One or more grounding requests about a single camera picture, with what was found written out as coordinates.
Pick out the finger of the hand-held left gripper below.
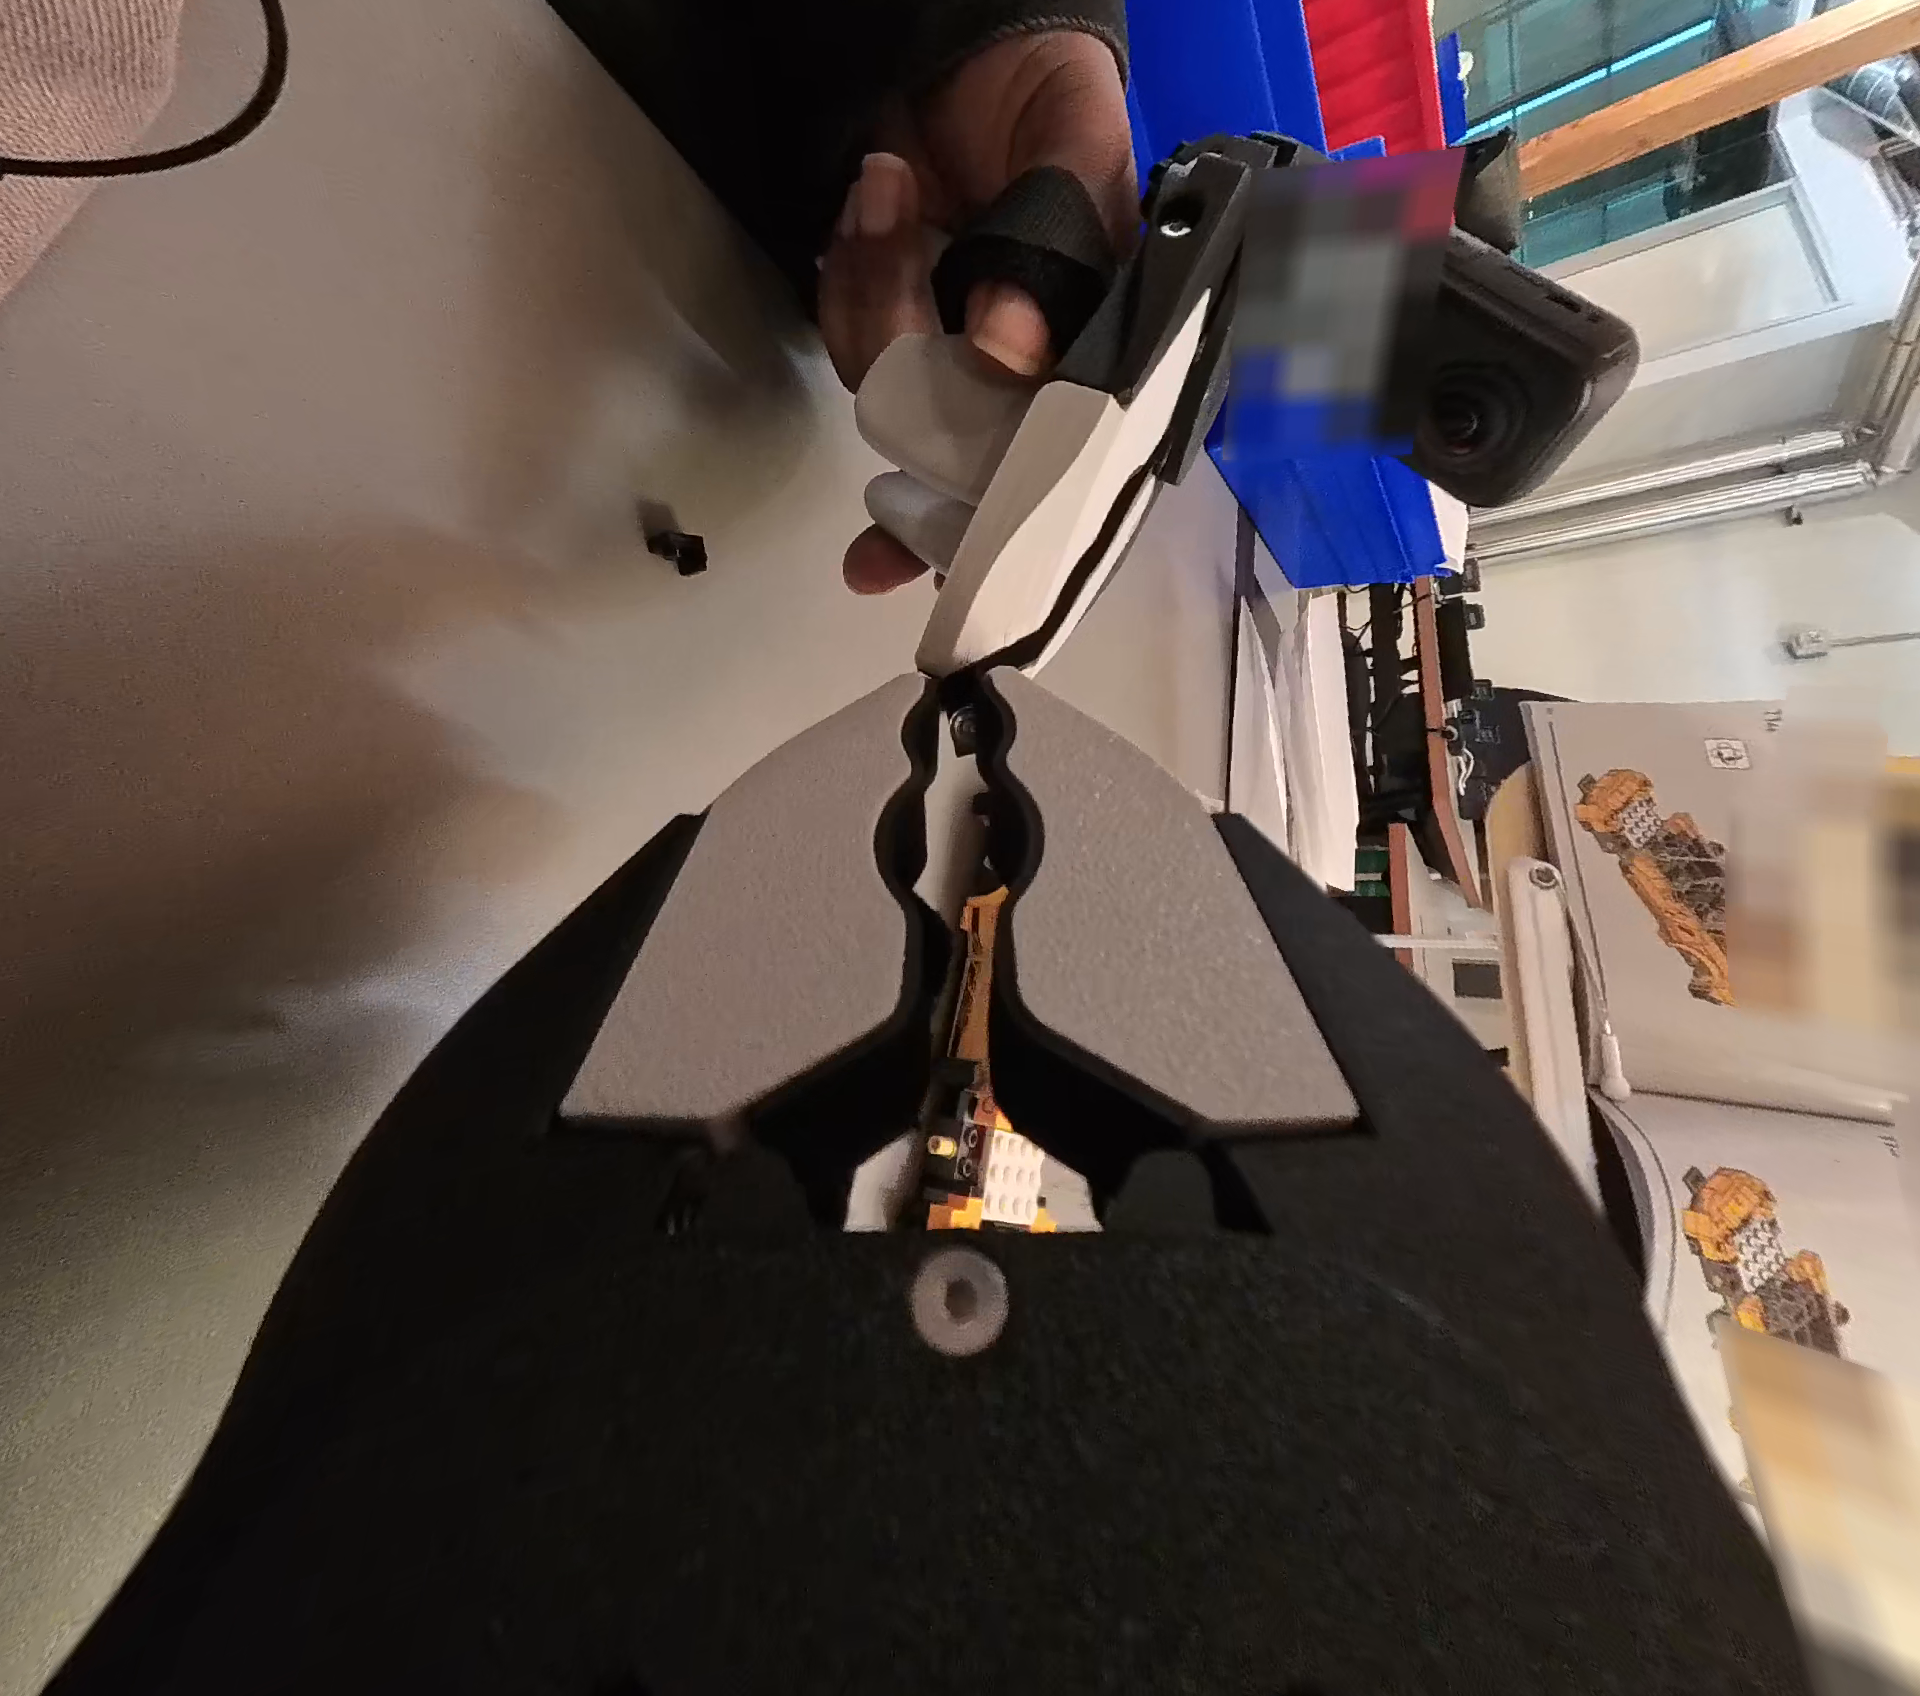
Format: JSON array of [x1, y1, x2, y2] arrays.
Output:
[[1004, 468, 1171, 677], [914, 292, 1218, 670]]

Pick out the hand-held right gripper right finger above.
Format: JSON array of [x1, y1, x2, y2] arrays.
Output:
[[979, 670, 1363, 1131]]

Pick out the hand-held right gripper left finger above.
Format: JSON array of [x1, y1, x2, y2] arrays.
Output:
[[558, 672, 949, 1131]]

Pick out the orange lego car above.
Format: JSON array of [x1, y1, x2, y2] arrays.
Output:
[[919, 882, 1062, 1236]]

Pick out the lego instruction booklet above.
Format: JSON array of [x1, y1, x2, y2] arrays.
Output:
[[1522, 698, 1920, 1415]]

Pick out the person's left hand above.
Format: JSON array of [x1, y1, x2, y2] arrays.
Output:
[[816, 21, 1147, 598]]

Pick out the white booklet stand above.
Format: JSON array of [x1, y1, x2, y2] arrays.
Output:
[[1501, 855, 1687, 1325]]

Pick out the wooden beam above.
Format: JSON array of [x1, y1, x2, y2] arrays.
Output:
[[1515, 0, 1920, 202]]

